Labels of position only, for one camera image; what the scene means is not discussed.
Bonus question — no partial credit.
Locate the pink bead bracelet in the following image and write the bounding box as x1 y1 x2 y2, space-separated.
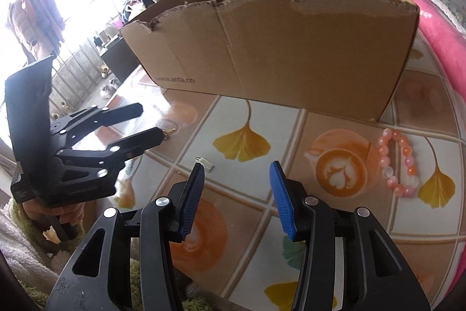
378 128 422 198

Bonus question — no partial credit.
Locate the ginkgo leaf print tablecloth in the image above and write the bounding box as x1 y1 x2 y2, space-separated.
105 30 466 311

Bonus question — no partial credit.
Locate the brown cardboard box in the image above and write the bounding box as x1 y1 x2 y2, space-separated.
119 0 420 124

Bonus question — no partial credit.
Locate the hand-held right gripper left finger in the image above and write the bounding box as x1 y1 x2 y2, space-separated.
45 162 205 311

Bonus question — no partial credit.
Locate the person's left hand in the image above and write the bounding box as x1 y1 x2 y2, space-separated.
22 200 84 234

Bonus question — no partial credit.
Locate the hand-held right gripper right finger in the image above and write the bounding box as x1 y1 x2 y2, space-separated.
269 161 432 311

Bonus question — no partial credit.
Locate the small silver tag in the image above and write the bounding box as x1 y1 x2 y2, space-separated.
195 156 214 173

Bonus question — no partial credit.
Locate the pink fleece blanket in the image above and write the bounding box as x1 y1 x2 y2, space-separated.
397 0 466 151

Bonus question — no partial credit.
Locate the dark cabinet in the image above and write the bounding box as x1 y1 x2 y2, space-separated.
100 38 141 79

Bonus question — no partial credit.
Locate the white knit cloth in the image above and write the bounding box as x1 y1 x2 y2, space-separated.
424 0 466 31

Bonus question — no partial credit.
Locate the brown hanging jacket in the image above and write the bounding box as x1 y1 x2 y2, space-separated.
9 0 66 61

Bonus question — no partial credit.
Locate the green fluffy robe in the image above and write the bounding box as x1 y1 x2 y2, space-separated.
127 256 209 311

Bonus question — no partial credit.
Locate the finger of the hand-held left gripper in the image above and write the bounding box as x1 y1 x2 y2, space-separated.
50 102 144 148
57 126 165 175

